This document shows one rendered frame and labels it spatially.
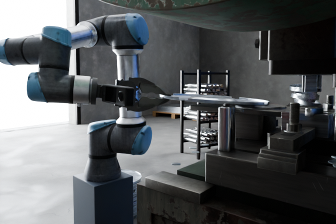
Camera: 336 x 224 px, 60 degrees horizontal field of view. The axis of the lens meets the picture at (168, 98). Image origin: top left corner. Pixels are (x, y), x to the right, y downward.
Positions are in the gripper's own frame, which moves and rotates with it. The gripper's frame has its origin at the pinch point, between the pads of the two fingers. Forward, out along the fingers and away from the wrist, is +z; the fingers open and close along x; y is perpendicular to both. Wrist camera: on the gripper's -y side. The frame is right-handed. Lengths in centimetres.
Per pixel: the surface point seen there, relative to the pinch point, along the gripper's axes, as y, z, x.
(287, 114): -23.1, 21.1, 0.9
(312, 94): 210, 219, -5
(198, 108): -4.8, 7.5, 2.3
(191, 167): -13.7, 4.0, 15.5
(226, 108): -23.7, 6.8, 0.4
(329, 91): 475, 479, -16
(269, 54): -19.8, 17.5, -11.7
